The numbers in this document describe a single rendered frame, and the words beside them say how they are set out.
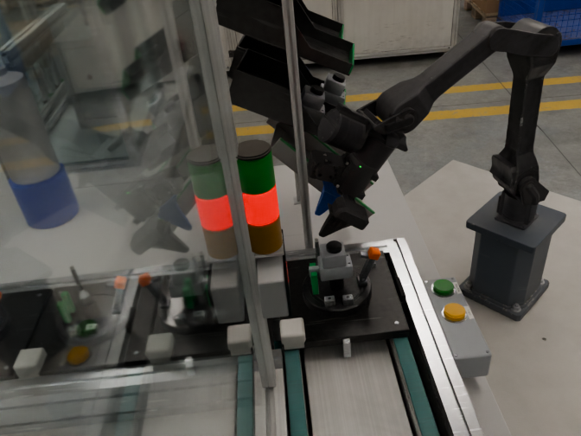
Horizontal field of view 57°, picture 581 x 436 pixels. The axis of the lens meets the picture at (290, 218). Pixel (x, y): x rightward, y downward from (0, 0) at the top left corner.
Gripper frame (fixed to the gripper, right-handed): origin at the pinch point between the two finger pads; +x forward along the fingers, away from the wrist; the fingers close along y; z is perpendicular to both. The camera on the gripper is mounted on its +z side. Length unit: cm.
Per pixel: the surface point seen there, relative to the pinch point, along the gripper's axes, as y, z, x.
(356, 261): -9.0, -16.9, 13.0
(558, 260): -14, -63, -6
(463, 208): -39, -52, 2
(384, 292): 1.5, -20.0, 10.8
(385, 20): -392, -122, 10
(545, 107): -269, -219, -11
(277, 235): 20.5, 13.8, -3.8
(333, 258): 2.2, -5.5, 7.5
